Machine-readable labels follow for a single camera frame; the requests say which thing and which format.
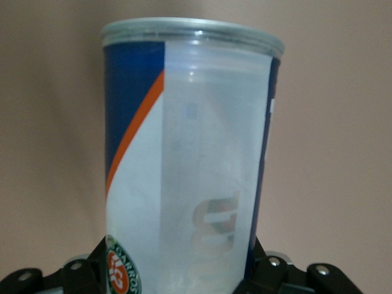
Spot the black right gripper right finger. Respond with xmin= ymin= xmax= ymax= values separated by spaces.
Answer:
xmin=235 ymin=237 xmax=364 ymax=294

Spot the clear blue-white Wilson tennis can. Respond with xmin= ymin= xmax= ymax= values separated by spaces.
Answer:
xmin=100 ymin=18 xmax=285 ymax=294

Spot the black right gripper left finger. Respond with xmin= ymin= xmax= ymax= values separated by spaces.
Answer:
xmin=0 ymin=238 xmax=108 ymax=294

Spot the brown table mat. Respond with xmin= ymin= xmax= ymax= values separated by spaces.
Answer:
xmin=0 ymin=0 xmax=392 ymax=294

